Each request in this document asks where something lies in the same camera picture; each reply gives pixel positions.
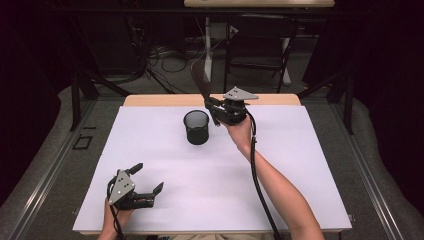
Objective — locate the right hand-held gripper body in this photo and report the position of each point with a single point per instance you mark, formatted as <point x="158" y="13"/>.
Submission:
<point x="233" y="110"/>

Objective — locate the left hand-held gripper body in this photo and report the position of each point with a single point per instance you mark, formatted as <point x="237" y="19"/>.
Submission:
<point x="121" y="188"/>

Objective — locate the black mesh cup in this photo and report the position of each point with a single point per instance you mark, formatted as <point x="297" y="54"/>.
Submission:
<point x="196" y="131"/>

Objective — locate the black spatula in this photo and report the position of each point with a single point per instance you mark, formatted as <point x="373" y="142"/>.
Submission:
<point x="200" y="78"/>

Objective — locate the person's right hand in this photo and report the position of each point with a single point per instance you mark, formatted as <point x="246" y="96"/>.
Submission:
<point x="240" y="133"/>

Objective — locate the person's left hand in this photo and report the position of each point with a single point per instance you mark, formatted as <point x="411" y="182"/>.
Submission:
<point x="115" y="218"/>

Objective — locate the white board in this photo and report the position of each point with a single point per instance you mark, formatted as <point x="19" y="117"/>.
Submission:
<point x="200" y="186"/>

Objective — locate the light wooden table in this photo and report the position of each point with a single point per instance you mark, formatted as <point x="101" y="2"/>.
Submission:
<point x="160" y="100"/>

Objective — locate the black folding chair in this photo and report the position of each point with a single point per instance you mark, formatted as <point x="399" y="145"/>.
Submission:
<point x="260" y="36"/>

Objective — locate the black metal stand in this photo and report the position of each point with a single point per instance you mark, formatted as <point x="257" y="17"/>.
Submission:
<point x="348" y="103"/>
<point x="75" y="100"/>

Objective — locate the wooden desk with white legs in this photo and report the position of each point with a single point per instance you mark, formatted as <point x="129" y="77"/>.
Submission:
<point x="260" y="3"/>

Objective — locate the grey metal floor rail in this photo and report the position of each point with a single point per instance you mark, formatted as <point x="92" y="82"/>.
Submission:
<point x="366" y="173"/>
<point x="50" y="173"/>

